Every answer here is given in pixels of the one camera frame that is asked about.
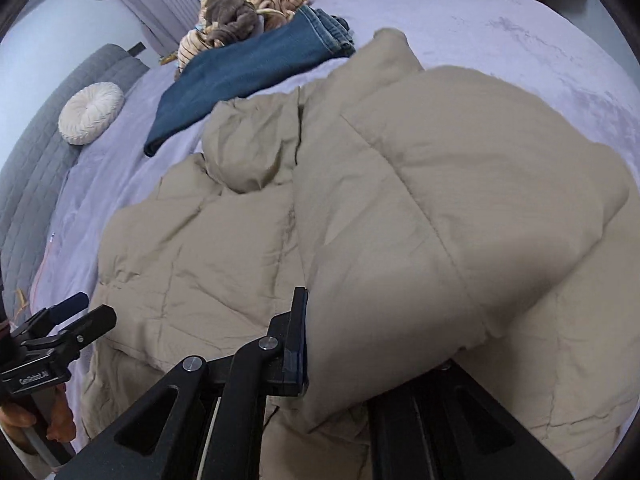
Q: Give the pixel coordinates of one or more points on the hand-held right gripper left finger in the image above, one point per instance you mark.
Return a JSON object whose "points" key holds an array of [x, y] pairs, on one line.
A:
{"points": [[299, 355]]}

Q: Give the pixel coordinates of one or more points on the brown fuzzy garment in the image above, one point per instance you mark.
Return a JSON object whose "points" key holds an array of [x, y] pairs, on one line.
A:
{"points": [[230, 15]]}

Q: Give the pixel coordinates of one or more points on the round white cushion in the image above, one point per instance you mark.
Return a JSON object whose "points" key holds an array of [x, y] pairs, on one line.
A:
{"points": [[90, 112]]}

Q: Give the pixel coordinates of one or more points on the beige puffer jacket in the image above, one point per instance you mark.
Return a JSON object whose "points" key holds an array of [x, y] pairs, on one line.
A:
{"points": [[400, 185]]}

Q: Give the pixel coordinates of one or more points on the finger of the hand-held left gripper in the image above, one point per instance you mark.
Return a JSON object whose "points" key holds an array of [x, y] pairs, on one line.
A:
{"points": [[70, 307], [90, 325]]}

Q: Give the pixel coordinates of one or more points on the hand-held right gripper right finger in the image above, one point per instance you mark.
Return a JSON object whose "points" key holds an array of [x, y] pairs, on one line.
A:
{"points": [[425, 435]]}

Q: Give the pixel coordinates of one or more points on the blue jeans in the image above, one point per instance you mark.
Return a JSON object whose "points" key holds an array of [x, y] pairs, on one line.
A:
{"points": [[240, 70]]}

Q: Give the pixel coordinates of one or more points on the grey quilted headboard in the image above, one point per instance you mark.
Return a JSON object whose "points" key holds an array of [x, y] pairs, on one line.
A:
{"points": [[35, 160]]}

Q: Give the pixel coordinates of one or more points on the lavender plush blanket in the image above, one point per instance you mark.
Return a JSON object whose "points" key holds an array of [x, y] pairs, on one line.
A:
{"points": [[500, 35]]}

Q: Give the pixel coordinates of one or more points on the person's left hand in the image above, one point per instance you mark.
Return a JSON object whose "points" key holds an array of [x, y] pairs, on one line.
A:
{"points": [[60, 415]]}

